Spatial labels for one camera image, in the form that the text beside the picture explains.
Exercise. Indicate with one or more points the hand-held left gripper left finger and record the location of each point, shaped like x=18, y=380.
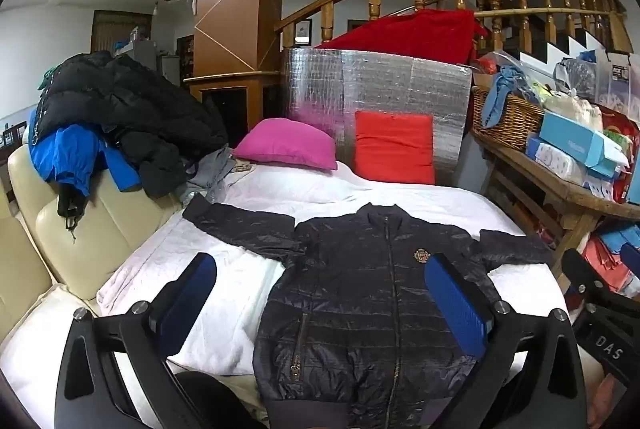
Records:
x=190, y=299

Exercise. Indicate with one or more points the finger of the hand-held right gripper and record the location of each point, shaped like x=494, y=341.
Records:
x=632, y=256
x=580, y=269

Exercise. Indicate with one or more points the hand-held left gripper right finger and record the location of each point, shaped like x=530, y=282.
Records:
x=455, y=304

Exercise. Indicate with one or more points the black quilted jacket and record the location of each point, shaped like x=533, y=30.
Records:
x=350, y=309

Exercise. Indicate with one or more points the person's right forearm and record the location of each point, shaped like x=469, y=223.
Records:
x=610, y=406

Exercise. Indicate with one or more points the wooden table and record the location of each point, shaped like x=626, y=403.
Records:
x=550, y=199

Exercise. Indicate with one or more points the red package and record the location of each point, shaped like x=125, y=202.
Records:
x=625, y=149

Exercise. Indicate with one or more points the white patterned tissue pack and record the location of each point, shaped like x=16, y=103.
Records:
x=555, y=161

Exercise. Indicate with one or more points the grey garment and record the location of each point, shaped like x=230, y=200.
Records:
x=210, y=174

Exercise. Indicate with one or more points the light blue box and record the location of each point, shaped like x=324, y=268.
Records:
x=570, y=139

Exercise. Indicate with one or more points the cream leather sofa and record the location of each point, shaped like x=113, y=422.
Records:
x=75, y=229

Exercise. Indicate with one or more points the white blanket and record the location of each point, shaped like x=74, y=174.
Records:
x=300, y=194

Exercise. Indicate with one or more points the wicker basket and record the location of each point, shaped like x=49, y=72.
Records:
x=515, y=119

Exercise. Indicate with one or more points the red pillow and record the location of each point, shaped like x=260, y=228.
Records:
x=395, y=146

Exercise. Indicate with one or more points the pink pillow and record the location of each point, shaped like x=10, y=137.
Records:
x=285, y=144

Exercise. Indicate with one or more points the clear plastic storage bin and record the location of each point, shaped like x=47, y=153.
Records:
x=622, y=74

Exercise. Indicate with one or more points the blue jacket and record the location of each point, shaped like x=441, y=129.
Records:
x=70, y=154

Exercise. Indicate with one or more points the blue cloth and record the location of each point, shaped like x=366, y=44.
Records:
x=500, y=94

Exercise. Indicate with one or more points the black puffer coat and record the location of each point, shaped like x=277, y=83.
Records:
x=125, y=99

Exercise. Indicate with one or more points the clear plastic bag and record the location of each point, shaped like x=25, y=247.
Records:
x=500, y=59

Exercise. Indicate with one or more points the white refrigerator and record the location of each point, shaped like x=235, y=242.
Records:
x=167, y=69

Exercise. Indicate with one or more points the silver foil mat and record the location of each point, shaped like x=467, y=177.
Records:
x=380, y=84

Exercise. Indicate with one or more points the teal cloth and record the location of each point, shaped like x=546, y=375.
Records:
x=47, y=76

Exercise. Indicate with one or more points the red blanket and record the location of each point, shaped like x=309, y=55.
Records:
x=415, y=34

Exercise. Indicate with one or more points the framed picture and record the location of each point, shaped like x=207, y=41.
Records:
x=302, y=32

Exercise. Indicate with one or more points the wooden column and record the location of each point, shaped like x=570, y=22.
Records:
x=225, y=9

